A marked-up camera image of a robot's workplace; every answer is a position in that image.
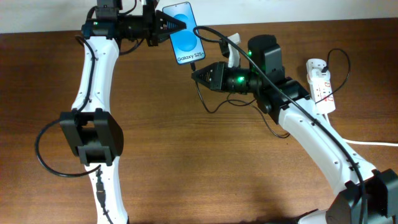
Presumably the white power strip cord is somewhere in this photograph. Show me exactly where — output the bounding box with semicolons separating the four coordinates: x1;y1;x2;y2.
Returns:
323;112;398;147

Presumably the white USB charger plug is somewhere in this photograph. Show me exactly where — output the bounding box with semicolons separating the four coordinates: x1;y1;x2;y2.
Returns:
307;68;330;85

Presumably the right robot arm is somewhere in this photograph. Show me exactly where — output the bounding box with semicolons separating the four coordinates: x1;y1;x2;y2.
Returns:
192;35;397;223

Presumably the white power strip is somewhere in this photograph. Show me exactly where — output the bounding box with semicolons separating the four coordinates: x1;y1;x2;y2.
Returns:
306;58;336;114

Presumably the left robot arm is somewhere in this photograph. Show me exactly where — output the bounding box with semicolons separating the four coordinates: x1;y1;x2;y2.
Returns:
60;0;187;223

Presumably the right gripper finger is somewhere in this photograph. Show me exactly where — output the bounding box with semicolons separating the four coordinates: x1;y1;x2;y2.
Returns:
192;64;216;82
196;78;218;90

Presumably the black USB charging cable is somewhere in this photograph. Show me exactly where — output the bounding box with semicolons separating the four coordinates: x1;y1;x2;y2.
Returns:
189;48;351;139

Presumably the blue Galaxy smartphone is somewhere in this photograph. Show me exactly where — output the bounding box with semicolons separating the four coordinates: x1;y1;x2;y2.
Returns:
162;2;205;65

